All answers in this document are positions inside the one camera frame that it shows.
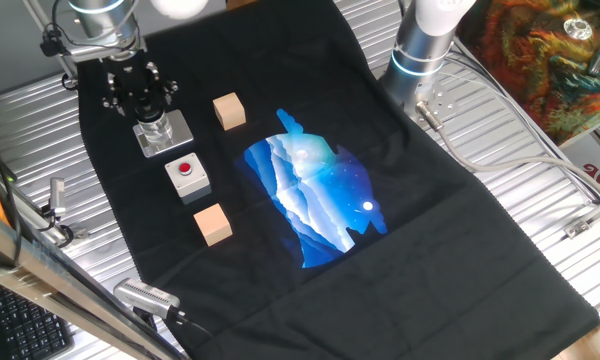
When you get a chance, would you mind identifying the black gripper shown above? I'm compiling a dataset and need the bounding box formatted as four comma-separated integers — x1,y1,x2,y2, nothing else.
101,53,180,117

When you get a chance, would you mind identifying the clear glass jar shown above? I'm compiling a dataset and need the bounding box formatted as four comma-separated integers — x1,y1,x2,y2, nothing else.
140,117,174,146

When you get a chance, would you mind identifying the silver digital scale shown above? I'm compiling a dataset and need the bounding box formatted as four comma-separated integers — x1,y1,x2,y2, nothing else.
132,108,195,159

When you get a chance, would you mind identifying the thin metal rod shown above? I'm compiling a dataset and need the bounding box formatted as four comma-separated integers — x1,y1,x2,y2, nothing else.
22,0,80,84

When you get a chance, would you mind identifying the light wooden cube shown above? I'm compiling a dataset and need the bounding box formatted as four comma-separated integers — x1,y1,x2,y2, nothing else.
193,203,234,248
212,91,247,132

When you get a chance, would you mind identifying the white box with red button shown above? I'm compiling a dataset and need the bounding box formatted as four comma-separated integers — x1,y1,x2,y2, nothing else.
164,151,213,206

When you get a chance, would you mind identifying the black computer keyboard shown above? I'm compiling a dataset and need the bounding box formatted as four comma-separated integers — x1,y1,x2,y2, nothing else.
0,282,76,360

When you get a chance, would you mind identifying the black cloth with blue print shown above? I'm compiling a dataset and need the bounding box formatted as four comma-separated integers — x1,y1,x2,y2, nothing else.
72,0,600,360

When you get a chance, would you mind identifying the colourful orange painted cloth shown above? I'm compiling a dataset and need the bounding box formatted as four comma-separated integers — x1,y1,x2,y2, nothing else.
454,0,600,147

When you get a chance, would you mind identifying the silver round metal disc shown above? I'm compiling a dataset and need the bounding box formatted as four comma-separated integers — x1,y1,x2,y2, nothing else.
563,18,594,42

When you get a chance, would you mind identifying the white box with red print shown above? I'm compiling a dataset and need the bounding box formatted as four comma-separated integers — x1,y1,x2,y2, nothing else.
559,118,600,204

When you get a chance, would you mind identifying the small silver bracket device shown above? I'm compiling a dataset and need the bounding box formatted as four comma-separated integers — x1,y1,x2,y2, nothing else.
48,176,67,219

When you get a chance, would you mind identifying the silver depth camera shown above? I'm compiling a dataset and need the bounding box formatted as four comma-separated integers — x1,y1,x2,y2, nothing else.
113,277,182,321

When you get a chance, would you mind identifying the aluminium frame beam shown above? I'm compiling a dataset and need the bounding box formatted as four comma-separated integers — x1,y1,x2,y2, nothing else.
0,202,184,360

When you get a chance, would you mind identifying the black camera cable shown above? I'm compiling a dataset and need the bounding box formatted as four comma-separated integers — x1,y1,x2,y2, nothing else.
172,308,226,360

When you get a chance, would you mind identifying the grey cable with metal connector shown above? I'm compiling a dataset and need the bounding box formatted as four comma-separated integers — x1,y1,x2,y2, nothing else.
414,99,600,204

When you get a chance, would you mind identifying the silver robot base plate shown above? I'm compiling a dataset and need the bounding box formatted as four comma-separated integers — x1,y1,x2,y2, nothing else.
397,79,461,126

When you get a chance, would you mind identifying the metal angle bracket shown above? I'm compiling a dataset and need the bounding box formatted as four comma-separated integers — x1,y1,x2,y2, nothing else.
563,192,600,239

